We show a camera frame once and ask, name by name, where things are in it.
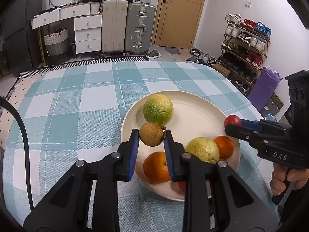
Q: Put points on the orange mandarin right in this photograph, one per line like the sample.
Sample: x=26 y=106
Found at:
x=225 y=146

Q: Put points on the teal checked tablecloth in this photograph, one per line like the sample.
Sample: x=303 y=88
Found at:
x=77 y=113

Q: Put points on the large red tomato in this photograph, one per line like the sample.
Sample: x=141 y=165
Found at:
x=181 y=186

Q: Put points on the person's right hand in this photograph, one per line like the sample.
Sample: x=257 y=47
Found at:
x=279 y=175

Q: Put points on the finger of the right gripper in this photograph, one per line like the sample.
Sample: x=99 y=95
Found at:
x=258 y=143
x=263 y=129

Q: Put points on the wooden shoe rack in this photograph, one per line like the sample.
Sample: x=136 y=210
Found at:
x=244 y=50

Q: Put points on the green yellow citrus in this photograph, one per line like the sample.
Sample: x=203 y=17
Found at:
x=158 y=109

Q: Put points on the brown longan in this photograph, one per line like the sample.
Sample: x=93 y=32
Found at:
x=152 y=134

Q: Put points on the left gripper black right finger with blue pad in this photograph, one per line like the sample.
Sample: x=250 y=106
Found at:
x=216 y=198

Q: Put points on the yellow guava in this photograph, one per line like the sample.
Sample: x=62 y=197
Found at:
x=203 y=148

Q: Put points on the silver suitcase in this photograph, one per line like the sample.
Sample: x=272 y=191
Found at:
x=139 y=26

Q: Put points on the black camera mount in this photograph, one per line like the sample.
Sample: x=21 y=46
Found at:
x=298 y=91

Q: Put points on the orange mandarin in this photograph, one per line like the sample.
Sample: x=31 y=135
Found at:
x=225 y=146
x=155 y=168

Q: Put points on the woven laundry basket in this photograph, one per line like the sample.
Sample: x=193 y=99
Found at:
x=57 y=46

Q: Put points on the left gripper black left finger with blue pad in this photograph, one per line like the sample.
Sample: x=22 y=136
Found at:
x=85 y=198

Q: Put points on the white drawer cabinet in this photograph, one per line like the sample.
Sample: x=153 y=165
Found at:
x=84 y=23

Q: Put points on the purple bag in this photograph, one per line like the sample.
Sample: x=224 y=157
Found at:
x=264 y=87

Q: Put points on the beige suitcase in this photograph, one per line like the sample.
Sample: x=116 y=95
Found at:
x=114 y=18

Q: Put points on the cream oval plate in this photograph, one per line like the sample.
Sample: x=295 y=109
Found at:
x=193 y=117

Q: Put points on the wooden door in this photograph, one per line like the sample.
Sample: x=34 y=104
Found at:
x=176 y=23

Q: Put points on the small red tomato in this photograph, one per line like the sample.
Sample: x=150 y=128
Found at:
x=232 y=119

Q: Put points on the orange mandarin left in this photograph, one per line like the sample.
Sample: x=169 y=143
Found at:
x=155 y=168

